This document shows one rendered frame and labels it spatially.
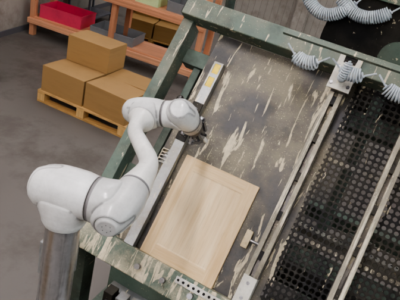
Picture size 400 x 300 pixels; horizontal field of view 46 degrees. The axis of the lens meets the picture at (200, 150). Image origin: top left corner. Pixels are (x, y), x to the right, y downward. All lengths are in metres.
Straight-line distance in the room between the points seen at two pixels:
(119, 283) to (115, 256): 0.13
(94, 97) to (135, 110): 3.31
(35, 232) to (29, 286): 0.52
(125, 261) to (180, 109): 0.83
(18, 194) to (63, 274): 2.54
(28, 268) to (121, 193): 2.12
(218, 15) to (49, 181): 1.31
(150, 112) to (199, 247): 0.70
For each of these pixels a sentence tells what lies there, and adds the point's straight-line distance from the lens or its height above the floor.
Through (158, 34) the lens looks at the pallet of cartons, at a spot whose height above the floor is 0.24.
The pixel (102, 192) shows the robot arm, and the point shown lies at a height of 1.59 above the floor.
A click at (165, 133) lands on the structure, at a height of 1.29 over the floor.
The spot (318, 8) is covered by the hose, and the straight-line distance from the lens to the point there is 2.56.
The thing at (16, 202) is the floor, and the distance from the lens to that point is 3.91.
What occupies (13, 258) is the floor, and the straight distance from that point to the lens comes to 3.44.
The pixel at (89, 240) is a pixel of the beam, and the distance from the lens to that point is 2.28.
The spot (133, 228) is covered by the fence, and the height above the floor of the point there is 0.96.
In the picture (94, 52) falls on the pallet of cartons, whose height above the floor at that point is 0.62.
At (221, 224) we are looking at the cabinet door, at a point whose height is 1.11.
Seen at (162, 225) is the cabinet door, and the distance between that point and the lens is 2.19.
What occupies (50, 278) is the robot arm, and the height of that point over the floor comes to 1.27.
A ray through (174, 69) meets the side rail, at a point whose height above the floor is 1.56.
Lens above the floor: 2.33
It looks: 27 degrees down
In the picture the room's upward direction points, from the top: 15 degrees clockwise
